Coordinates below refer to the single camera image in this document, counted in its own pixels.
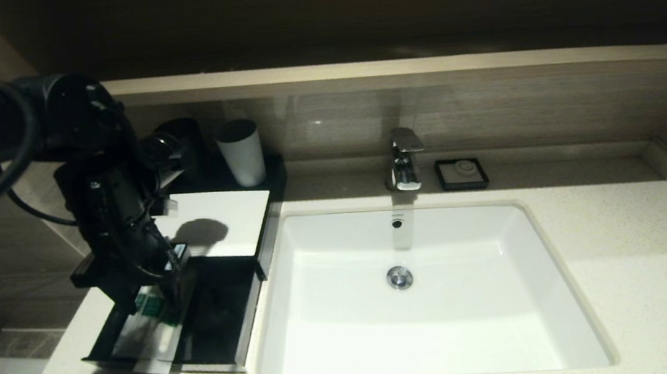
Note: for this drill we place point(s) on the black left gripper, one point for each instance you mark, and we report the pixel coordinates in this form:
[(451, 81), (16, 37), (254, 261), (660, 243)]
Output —
[(131, 270)]

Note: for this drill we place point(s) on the translucent toothbrush packet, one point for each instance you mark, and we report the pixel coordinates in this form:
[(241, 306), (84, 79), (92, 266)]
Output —
[(161, 341)]

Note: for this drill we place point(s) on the glossy black box drawer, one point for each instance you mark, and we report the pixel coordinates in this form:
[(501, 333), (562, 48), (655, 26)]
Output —
[(217, 323)]

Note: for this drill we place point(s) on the grey plastic cup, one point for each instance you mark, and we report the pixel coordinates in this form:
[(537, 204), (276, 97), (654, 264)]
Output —
[(241, 156)]

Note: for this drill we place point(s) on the black and orange left arm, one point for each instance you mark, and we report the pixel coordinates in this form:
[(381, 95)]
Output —
[(92, 194)]

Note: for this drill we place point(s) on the black cup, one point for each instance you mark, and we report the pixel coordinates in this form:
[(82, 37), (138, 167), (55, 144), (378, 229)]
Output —
[(196, 145)]

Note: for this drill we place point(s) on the chrome sink drain plug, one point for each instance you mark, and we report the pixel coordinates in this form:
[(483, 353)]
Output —
[(399, 277)]

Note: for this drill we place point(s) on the chrome faucet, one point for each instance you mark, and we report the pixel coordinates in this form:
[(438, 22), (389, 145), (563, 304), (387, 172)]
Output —
[(404, 161)]

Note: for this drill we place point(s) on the white ceramic sink basin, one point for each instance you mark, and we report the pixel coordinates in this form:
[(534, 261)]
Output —
[(447, 324)]

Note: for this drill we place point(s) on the black square soap dish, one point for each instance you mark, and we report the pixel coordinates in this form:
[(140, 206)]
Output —
[(444, 181)]

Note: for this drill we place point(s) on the round white soap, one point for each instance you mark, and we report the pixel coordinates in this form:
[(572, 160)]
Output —
[(463, 166)]

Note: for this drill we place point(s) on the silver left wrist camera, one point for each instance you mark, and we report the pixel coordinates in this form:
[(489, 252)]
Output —
[(170, 205)]

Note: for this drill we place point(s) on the wooden wall ledge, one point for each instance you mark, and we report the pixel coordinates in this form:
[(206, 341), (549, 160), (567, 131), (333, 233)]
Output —
[(420, 72)]

